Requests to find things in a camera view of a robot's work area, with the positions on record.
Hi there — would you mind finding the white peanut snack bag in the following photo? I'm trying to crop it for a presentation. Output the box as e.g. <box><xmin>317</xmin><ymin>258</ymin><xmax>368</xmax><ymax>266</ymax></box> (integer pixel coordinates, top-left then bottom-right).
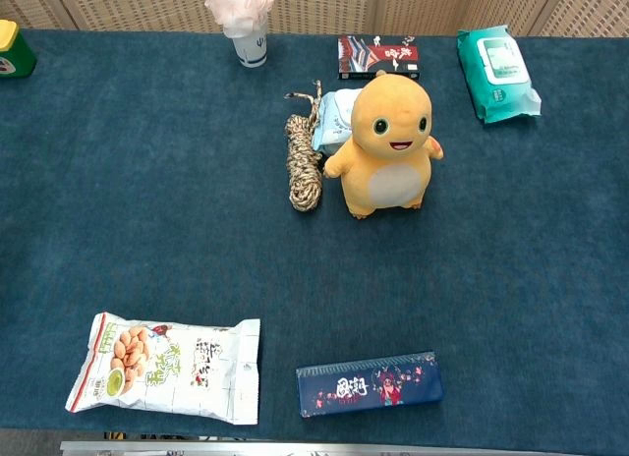
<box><xmin>65</xmin><ymin>312</ymin><xmax>261</xmax><ymax>427</ymax></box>

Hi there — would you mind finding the braided camouflage rope bundle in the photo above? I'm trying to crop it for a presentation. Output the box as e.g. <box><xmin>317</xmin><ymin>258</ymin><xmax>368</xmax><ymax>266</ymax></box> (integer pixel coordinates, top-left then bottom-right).
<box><xmin>284</xmin><ymin>80</ymin><xmax>325</xmax><ymax>212</ymax></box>

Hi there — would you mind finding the light blue tissue pack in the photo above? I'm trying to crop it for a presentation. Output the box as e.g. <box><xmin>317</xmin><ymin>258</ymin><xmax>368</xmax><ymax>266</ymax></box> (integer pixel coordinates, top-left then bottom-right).
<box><xmin>312</xmin><ymin>87</ymin><xmax>365</xmax><ymax>155</ymax></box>

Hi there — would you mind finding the green container with yellow lid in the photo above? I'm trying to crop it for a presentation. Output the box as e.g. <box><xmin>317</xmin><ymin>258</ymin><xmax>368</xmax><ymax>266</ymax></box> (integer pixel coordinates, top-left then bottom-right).
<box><xmin>0</xmin><ymin>19</ymin><xmax>38</xmax><ymax>80</ymax></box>

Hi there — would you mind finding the green wet wipes pack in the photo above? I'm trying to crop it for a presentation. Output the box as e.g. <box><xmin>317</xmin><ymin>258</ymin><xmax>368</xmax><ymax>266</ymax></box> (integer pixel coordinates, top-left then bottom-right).
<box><xmin>456</xmin><ymin>25</ymin><xmax>543</xmax><ymax>125</ymax></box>

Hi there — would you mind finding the dark blue printed pencil box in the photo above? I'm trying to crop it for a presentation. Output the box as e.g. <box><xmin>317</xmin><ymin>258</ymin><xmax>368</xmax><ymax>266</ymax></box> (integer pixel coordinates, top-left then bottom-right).
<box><xmin>295</xmin><ymin>350</ymin><xmax>445</xmax><ymax>419</ymax></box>

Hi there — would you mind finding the dark blue table cloth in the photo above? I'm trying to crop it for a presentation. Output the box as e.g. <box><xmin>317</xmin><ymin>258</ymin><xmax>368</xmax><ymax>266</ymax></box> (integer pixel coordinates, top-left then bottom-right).
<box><xmin>0</xmin><ymin>28</ymin><xmax>629</xmax><ymax>456</ymax></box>

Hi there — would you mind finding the yellow plush toy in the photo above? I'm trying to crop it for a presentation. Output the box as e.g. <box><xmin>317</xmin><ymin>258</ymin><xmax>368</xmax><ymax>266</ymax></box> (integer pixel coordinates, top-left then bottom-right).
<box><xmin>323</xmin><ymin>70</ymin><xmax>445</xmax><ymax>220</ymax></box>

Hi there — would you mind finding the aluminium frame rail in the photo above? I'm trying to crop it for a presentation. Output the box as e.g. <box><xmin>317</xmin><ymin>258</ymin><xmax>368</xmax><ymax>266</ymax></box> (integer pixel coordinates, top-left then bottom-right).
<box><xmin>59</xmin><ymin>439</ymin><xmax>522</xmax><ymax>456</ymax></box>

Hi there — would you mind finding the red and black printed box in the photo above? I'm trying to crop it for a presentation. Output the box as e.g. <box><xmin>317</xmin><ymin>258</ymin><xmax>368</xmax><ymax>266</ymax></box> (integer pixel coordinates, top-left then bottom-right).
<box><xmin>337</xmin><ymin>33</ymin><xmax>422</xmax><ymax>81</ymax></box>

